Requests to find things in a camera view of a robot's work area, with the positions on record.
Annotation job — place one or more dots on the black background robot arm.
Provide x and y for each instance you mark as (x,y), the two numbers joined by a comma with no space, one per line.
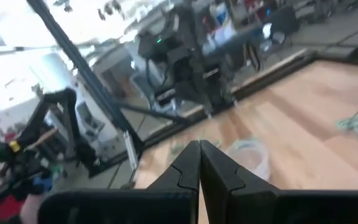
(57,96)

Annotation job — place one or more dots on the clear plastic round container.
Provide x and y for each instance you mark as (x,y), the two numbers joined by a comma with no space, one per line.
(250,155)

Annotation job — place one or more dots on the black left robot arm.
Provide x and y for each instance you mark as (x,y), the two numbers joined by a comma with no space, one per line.
(182,62)

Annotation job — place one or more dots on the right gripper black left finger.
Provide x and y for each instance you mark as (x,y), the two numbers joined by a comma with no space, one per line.
(154,205)

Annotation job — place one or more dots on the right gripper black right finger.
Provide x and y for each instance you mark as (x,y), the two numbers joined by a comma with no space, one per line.
(259,205)

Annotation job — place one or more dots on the black office chair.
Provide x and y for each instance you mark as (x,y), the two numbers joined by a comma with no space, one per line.
(281,21)

